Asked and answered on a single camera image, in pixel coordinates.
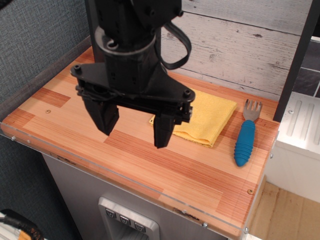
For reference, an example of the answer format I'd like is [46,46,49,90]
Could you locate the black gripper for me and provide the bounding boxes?
[70,35,196,149]

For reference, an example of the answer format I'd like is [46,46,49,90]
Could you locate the blue handled fork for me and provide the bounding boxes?
[234,99,262,167]

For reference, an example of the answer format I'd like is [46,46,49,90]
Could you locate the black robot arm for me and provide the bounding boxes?
[70,0,196,148]

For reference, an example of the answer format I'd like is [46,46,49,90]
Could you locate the yellow folded cloth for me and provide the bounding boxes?
[149,89,237,148]

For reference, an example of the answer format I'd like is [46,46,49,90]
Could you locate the grey toy fridge cabinet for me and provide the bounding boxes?
[43,154,225,240]

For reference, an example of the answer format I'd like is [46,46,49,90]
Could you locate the silver dispenser panel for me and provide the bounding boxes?
[98,197,160,240]

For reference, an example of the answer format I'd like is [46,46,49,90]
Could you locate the clear acrylic edge strip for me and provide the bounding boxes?
[1,118,254,239]

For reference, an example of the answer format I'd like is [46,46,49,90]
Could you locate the black orange object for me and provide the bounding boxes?
[0,209,46,240]

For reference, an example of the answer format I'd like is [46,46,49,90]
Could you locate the white toy sink unit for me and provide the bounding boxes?
[263,36,320,205]

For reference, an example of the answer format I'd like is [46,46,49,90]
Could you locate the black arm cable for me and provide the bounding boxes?
[159,21,193,71]

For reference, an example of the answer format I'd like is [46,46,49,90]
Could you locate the dark right frame post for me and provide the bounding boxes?
[273,0,320,123]

